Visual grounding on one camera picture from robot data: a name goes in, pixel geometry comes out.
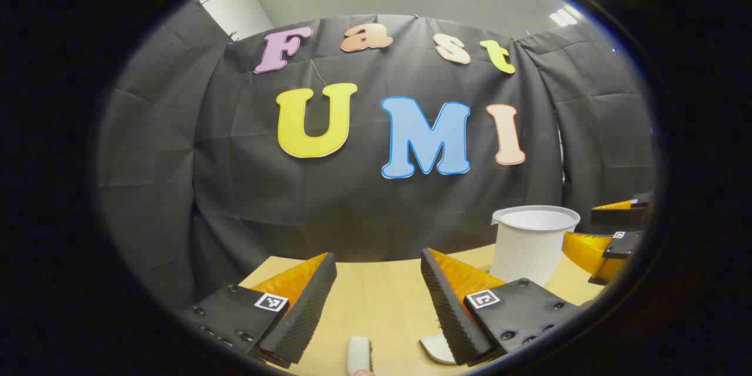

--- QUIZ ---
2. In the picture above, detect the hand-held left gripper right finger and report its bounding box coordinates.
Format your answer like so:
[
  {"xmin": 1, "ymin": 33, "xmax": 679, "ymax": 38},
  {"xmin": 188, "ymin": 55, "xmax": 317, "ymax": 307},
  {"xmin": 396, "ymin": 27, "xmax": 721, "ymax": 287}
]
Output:
[{"xmin": 420, "ymin": 248, "xmax": 585, "ymax": 366}]

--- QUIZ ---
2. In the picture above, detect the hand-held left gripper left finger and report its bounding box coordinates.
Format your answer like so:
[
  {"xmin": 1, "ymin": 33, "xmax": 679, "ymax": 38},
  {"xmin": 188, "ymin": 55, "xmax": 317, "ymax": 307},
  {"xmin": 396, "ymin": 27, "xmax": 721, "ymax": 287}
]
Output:
[{"xmin": 182, "ymin": 251, "xmax": 338, "ymax": 370}]

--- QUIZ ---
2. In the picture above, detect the grey dustpan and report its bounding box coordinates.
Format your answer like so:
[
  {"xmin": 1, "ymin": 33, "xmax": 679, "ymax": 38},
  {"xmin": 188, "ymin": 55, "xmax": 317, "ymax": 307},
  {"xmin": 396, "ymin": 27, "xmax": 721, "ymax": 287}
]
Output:
[{"xmin": 419, "ymin": 333, "xmax": 459, "ymax": 365}]

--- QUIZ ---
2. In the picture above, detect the small grey broom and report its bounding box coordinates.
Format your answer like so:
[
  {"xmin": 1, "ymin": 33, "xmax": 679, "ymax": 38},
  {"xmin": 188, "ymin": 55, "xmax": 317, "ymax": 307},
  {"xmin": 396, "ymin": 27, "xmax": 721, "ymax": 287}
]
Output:
[{"xmin": 347, "ymin": 336, "xmax": 374, "ymax": 376}]

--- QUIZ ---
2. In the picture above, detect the white ribbed garbage bin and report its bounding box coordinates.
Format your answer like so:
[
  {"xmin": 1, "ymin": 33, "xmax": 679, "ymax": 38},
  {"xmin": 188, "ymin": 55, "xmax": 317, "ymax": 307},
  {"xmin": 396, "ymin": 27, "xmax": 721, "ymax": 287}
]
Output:
[{"xmin": 489, "ymin": 205, "xmax": 581, "ymax": 287}]

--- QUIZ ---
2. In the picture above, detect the light wooden desktop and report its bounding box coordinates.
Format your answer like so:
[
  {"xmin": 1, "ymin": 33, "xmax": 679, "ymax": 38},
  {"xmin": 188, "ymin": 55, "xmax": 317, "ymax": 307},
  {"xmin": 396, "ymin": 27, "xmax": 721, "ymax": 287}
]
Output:
[{"xmin": 238, "ymin": 243, "xmax": 609, "ymax": 376}]

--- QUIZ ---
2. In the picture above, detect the small ceiling light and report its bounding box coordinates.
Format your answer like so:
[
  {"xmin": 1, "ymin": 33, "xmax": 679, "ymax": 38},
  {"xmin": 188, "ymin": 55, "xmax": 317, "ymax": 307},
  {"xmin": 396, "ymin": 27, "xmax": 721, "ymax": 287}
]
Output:
[{"xmin": 549, "ymin": 5, "xmax": 583, "ymax": 28}]

